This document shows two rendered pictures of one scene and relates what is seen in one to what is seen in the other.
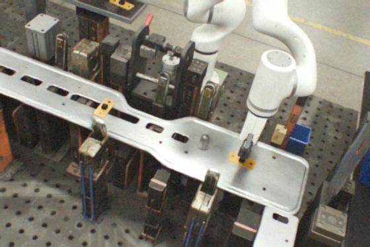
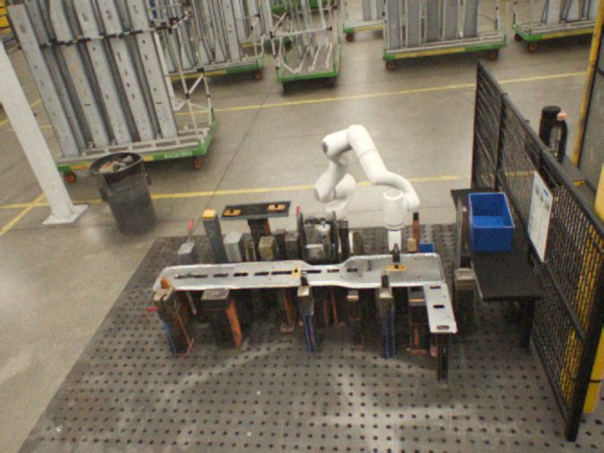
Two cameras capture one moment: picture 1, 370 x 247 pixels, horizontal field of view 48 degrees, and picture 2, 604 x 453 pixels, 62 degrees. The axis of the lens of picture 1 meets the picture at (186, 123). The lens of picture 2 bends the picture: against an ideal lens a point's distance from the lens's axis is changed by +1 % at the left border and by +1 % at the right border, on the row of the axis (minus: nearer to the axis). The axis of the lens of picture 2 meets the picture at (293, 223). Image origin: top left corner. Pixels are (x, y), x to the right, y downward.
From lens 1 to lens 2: 1.09 m
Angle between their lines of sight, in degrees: 15
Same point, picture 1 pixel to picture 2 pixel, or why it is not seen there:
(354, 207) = (476, 264)
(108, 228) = (329, 352)
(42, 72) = (244, 268)
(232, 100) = (368, 248)
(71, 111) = (277, 281)
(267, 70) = (389, 201)
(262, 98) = (393, 217)
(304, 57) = (405, 188)
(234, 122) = not seen: hidden behind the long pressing
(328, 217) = (461, 272)
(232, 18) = (349, 189)
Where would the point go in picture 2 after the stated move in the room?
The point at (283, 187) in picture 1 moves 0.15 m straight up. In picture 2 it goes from (429, 271) to (429, 244)
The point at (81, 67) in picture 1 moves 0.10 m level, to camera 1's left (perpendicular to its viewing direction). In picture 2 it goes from (268, 254) to (248, 258)
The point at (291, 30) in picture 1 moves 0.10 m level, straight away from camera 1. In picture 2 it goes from (392, 177) to (391, 166)
